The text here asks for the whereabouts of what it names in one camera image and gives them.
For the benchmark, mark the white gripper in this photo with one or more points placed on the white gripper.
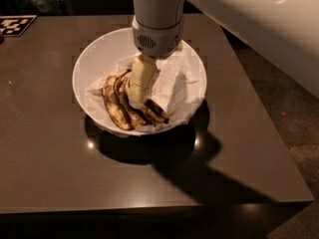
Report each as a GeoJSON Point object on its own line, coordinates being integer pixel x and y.
{"type": "Point", "coordinates": [159, 40]}

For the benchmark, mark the bunch of overripe bananas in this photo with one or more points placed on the bunch of overripe bananas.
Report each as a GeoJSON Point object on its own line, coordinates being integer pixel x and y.
{"type": "Point", "coordinates": [116, 101]}

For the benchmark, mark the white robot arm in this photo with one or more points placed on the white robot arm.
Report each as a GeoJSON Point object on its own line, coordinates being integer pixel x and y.
{"type": "Point", "coordinates": [285, 32]}

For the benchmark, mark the white bowl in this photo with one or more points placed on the white bowl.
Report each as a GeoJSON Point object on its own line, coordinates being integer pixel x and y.
{"type": "Point", "coordinates": [112, 46]}

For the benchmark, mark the white paper towel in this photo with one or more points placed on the white paper towel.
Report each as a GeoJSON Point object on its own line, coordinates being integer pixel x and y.
{"type": "Point", "coordinates": [178, 87]}

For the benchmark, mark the black white fiducial marker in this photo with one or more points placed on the black white fiducial marker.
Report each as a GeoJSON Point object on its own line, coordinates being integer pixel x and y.
{"type": "Point", "coordinates": [15, 26]}

